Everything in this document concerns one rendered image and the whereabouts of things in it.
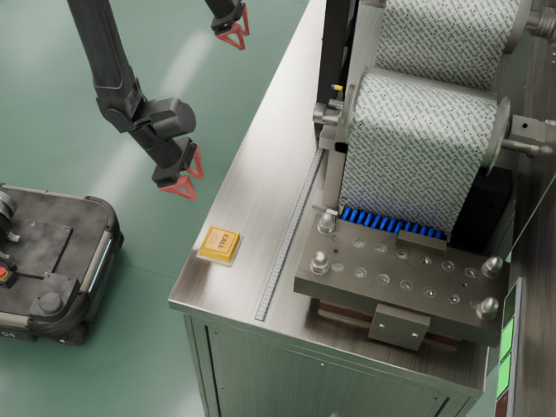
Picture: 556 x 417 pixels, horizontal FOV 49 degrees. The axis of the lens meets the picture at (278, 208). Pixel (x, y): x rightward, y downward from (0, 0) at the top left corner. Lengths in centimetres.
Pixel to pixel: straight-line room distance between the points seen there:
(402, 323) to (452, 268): 15
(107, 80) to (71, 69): 222
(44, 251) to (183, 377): 65
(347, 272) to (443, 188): 24
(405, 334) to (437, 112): 43
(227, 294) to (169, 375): 95
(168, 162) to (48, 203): 124
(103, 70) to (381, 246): 62
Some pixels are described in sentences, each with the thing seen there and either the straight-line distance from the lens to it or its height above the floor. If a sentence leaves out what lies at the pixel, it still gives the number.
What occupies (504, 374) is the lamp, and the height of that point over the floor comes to 119.
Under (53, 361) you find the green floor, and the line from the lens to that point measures 233.
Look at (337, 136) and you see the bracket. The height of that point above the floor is 115.
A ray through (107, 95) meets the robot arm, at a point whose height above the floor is 131.
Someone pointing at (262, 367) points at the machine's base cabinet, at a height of 69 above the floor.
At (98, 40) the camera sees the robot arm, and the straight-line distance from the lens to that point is 105.
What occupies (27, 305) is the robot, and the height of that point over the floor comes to 24.
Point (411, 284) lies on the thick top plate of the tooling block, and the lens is 120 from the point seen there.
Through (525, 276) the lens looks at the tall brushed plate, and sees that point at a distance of 102.
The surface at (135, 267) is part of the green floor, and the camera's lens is 244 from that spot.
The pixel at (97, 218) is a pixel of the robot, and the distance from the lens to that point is 231.
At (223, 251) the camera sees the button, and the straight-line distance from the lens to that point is 133.
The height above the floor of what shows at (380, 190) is 110.
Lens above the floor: 203
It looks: 53 degrees down
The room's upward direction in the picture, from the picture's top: 2 degrees clockwise
